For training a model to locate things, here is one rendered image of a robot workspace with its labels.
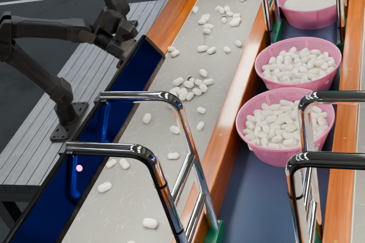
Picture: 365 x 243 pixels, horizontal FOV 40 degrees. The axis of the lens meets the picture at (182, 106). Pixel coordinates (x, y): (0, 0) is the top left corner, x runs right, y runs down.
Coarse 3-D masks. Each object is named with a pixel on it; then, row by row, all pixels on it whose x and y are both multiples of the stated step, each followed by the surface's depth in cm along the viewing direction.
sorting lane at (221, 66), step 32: (224, 0) 208; (256, 0) 201; (192, 32) 192; (224, 32) 187; (192, 64) 174; (224, 64) 169; (224, 96) 155; (128, 128) 153; (160, 128) 150; (192, 128) 146; (128, 160) 141; (160, 160) 138; (96, 192) 134; (128, 192) 131; (96, 224) 125; (128, 224) 123; (160, 224) 120
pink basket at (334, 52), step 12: (276, 48) 167; (288, 48) 168; (300, 48) 167; (324, 48) 162; (336, 48) 156; (264, 60) 165; (336, 60) 156; (276, 84) 149; (288, 84) 147; (300, 84) 146; (312, 84) 147; (324, 84) 150; (288, 96) 153
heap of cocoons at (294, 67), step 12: (276, 60) 167; (288, 60) 162; (300, 60) 161; (312, 60) 159; (324, 60) 158; (264, 72) 160; (276, 72) 158; (288, 72) 157; (300, 72) 157; (312, 72) 154; (324, 72) 155; (336, 72) 154
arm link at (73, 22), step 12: (0, 24) 154; (12, 24) 149; (24, 24) 150; (36, 24) 152; (48, 24) 153; (60, 24) 154; (72, 24) 155; (84, 24) 157; (0, 36) 148; (12, 36) 150; (24, 36) 152; (36, 36) 153; (48, 36) 154; (60, 36) 155; (72, 36) 156; (0, 48) 150
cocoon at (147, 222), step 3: (144, 219) 120; (147, 219) 119; (150, 219) 119; (153, 219) 119; (144, 222) 119; (147, 222) 119; (150, 222) 119; (153, 222) 118; (156, 222) 119; (144, 225) 119; (147, 225) 119; (150, 225) 118; (153, 225) 118; (156, 225) 119
